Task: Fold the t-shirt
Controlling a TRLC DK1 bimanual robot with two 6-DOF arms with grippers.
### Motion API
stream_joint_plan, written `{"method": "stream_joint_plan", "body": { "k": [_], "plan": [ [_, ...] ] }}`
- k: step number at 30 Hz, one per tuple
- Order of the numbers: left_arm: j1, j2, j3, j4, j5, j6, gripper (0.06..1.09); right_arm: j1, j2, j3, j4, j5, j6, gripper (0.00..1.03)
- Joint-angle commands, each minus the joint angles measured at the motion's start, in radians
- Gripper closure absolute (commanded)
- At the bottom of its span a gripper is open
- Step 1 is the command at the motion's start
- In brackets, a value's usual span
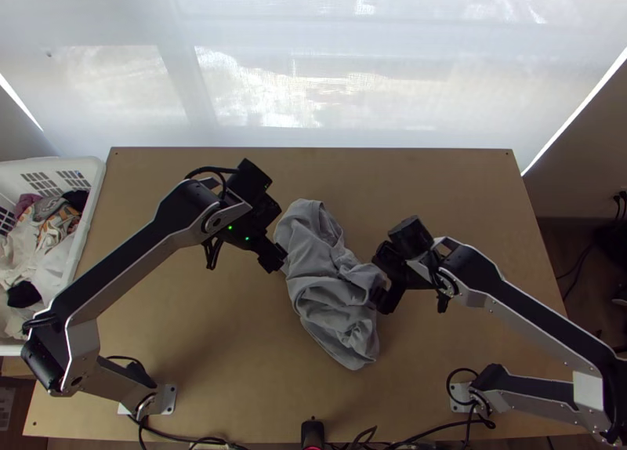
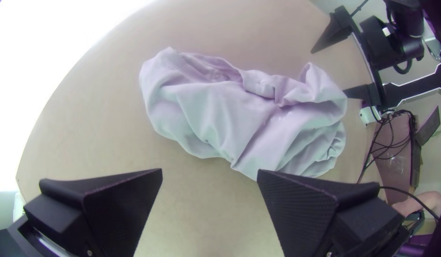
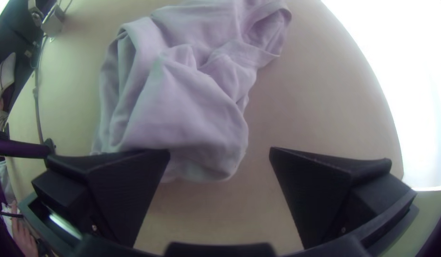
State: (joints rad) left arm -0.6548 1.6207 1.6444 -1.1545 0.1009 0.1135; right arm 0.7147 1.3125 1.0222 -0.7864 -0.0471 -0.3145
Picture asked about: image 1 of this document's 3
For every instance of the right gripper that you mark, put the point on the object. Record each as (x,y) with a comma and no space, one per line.
(389,295)

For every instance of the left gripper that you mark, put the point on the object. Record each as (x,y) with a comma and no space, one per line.
(272,258)

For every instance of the grey t-shirt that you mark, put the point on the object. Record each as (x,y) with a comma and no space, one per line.
(323,293)

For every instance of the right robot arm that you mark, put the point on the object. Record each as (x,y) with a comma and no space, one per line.
(519,298)

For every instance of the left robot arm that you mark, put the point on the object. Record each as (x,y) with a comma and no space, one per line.
(122,259)

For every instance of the white laundry basket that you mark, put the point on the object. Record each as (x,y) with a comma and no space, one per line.
(88,175)

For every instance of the white sheer curtain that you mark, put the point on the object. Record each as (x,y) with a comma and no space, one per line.
(313,53)

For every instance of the heap of clothes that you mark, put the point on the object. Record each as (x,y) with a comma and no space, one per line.
(44,224)

